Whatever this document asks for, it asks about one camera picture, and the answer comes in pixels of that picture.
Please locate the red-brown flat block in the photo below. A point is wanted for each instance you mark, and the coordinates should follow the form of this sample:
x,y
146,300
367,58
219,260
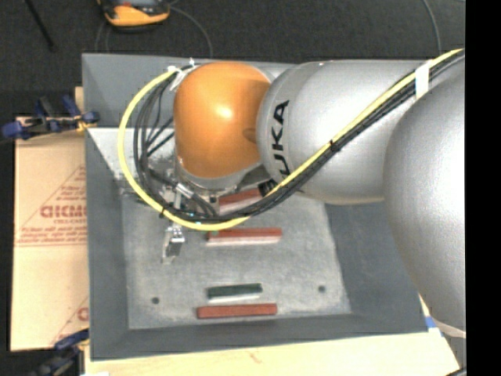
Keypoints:
x,y
238,201
244,235
236,311

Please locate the dark green flat block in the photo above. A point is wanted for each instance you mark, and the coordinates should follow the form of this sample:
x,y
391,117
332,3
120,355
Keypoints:
x,y
234,291

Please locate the grey metal bin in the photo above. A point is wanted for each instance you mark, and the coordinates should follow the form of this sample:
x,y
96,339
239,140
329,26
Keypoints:
x,y
250,272

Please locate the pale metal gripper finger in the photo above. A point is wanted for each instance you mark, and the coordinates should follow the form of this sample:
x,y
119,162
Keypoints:
x,y
168,247
178,243

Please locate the brown cardboard board red print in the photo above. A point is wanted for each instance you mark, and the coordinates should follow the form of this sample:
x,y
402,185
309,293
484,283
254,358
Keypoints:
x,y
47,210

